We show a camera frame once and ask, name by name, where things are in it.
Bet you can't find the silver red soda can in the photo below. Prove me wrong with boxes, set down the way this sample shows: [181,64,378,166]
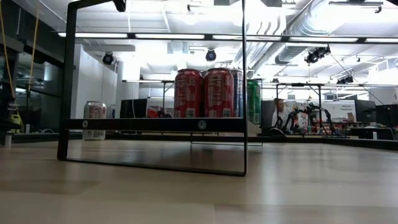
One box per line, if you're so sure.
[82,101,108,141]

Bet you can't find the black computer monitor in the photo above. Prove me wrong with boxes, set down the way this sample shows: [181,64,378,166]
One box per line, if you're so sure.
[120,98,149,118]
[354,99,376,124]
[375,104,398,128]

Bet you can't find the white wall sign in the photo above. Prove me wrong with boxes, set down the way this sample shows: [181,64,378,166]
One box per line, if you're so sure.
[329,101,357,122]

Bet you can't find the linear ceiling light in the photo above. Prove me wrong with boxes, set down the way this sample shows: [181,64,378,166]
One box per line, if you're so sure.
[57,32,398,44]

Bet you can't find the wooden shelf black metal frame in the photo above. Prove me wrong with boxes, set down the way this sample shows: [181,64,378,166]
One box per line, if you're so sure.
[57,0,264,177]

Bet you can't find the yellow extension cable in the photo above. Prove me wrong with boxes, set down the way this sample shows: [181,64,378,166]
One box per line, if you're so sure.
[0,0,41,103]

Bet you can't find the green soda can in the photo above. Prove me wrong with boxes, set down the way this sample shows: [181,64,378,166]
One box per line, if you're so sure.
[246,79,262,125]

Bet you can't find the black aluminium table frame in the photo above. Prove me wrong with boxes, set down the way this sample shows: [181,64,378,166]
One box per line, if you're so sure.
[9,132,398,152]

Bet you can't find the person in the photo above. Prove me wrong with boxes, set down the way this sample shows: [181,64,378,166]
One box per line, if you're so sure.
[271,98,293,129]

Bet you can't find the black track spotlights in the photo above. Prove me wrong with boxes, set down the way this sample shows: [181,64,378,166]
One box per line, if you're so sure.
[336,75,354,85]
[304,45,332,65]

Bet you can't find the yellow green jug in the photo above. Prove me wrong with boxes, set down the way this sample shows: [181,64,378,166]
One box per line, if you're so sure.
[9,111,24,134]

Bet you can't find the silver ventilation duct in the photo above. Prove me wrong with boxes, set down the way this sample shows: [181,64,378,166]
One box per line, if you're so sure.
[275,43,312,66]

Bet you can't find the dark office chair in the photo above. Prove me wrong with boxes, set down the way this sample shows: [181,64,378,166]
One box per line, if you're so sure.
[261,100,277,129]

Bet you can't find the silver can blue tab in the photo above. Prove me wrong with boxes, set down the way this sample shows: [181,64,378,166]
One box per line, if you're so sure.
[231,69,244,118]

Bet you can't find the red box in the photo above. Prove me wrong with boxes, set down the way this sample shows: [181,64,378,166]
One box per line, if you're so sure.
[146,105,162,118]

